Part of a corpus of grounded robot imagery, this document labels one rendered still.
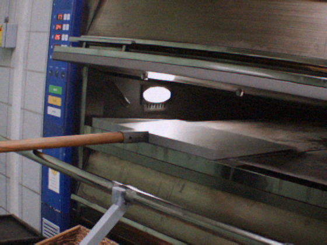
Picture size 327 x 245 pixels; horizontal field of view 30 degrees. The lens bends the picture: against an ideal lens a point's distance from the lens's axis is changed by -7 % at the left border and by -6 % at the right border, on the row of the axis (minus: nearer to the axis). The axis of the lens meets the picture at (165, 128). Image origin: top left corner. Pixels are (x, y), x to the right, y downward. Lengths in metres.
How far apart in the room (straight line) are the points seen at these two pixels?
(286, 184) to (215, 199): 0.27
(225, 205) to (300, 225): 0.25
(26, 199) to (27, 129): 0.28
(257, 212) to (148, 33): 0.60
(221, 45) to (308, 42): 0.26
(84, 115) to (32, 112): 0.37
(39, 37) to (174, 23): 0.77
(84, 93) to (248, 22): 0.73
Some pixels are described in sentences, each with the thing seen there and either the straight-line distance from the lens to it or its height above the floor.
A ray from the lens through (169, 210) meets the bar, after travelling 1.19.
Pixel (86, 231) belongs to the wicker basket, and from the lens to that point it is 2.05.
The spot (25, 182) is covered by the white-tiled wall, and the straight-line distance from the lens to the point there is 2.47.
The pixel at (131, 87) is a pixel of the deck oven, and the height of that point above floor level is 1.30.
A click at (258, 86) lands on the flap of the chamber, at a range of 1.31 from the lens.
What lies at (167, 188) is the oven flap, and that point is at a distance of 1.79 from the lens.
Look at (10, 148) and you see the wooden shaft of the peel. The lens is 1.58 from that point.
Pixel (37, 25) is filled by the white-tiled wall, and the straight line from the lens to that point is 2.38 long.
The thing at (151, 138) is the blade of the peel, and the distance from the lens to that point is 1.81.
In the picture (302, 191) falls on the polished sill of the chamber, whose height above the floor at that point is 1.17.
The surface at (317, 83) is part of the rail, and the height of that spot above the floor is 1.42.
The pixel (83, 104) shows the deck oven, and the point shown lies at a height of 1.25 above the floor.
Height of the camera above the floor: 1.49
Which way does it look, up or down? 8 degrees down
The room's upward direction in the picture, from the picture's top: 4 degrees clockwise
